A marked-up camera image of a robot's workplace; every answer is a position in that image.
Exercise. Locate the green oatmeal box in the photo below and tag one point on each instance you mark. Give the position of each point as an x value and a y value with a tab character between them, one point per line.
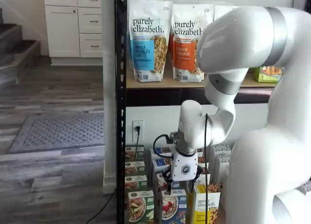
136	182
134	168
131	153
141	207

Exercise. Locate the white wall outlet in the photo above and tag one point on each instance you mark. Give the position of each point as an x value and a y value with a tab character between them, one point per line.
137	123

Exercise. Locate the wooden shelf board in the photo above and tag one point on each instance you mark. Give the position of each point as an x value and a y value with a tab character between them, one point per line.
167	84

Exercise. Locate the granola bag orange label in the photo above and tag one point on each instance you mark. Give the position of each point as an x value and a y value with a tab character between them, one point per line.
184	51
170	47

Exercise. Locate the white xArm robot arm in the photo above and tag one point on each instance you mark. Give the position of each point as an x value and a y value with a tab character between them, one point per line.
243	39

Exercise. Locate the black metal shelf rack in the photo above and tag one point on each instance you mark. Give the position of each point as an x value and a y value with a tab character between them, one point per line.
120	88

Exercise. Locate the white drawer cabinet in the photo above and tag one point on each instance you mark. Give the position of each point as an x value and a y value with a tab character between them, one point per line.
73	27

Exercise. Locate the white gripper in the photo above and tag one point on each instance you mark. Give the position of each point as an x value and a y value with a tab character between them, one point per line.
184	169

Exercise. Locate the grey door mat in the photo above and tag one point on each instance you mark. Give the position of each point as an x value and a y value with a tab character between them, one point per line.
58	132

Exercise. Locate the dark wooden staircase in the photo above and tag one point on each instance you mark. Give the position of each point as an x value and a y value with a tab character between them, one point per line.
17	49

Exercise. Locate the yellow and white granola box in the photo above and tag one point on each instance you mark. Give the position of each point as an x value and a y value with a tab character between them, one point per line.
212	207
202	180
202	160
200	151

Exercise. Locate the green Bobo's apple pie box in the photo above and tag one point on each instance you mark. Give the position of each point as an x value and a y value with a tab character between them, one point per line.
267	74

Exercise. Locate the blue and white oatmeal box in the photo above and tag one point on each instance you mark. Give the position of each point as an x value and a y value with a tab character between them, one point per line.
172	208
161	163
160	151
160	180

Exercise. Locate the granola bag blue label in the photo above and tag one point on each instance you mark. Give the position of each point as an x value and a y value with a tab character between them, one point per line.
149	39

